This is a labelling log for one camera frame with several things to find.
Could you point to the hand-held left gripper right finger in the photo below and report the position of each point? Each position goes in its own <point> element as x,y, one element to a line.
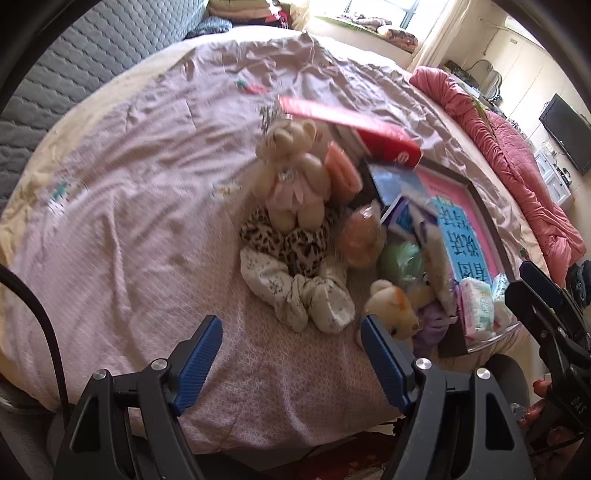
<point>383,364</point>

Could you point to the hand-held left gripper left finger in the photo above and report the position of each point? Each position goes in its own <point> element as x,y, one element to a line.
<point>198,364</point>

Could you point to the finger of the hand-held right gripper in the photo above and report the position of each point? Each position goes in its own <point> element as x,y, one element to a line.
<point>540,281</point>
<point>563,364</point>

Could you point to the dark shallow box tray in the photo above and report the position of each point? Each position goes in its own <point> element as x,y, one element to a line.
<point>455,344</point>

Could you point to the white floral cloth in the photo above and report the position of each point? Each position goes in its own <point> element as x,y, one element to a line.
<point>318,300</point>

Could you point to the beige teddy bear pink dress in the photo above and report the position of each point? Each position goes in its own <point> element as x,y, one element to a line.
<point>288,143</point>

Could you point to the blue print tissue packet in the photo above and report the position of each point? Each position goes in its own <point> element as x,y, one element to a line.
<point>501,295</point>

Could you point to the small teddy bear purple dress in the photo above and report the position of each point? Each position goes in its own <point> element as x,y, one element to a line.
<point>392,304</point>

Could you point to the green print tissue packet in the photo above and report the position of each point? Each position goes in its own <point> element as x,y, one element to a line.
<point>478,307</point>

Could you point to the pink quilt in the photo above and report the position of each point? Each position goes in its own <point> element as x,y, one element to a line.
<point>521,184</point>

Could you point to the green round packed sponge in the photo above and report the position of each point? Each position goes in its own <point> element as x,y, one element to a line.
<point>401,263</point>

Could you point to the white drawer cabinet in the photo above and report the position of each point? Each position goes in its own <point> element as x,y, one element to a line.
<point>554,177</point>

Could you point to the white patterned packet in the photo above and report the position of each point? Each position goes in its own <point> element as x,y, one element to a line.
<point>436,263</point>

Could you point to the orange round packed sponge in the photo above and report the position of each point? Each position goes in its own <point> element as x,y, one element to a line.
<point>360,235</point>

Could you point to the leopard print cloth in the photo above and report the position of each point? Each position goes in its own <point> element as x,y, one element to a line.
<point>300,251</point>

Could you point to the purple white packet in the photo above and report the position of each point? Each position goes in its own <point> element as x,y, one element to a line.
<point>406,217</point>

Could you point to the black television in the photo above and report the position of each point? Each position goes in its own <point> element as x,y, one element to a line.
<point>565,131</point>

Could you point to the pink bed sheet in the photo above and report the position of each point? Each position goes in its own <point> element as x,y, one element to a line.
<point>138,207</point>

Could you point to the orange packed towel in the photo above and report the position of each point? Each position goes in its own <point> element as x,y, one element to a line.
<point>341,173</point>

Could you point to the dresser mirror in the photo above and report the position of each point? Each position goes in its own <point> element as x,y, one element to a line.
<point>491,83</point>

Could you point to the red cardboard box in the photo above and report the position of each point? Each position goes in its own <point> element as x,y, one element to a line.
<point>383,143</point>

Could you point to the cluttered white dresser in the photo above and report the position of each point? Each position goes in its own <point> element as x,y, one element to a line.
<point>464,78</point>

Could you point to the white air conditioner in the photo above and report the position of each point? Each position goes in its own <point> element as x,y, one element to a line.
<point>524,32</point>

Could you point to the cream curtain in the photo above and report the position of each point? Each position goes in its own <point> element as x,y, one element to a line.
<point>436,32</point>

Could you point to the patterned blanket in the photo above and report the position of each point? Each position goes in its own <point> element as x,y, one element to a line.
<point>399,39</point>

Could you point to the window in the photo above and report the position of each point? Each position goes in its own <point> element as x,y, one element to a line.
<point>378,9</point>

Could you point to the grey quilted headboard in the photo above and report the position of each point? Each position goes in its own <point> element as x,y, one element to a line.
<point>69,69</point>

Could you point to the green window seat cushion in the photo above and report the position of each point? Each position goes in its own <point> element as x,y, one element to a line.
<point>346,21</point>

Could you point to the blue knitted blanket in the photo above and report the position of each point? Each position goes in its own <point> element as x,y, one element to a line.
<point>207,26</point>

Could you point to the pile of folded clothes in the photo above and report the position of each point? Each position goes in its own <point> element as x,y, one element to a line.
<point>249,11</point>

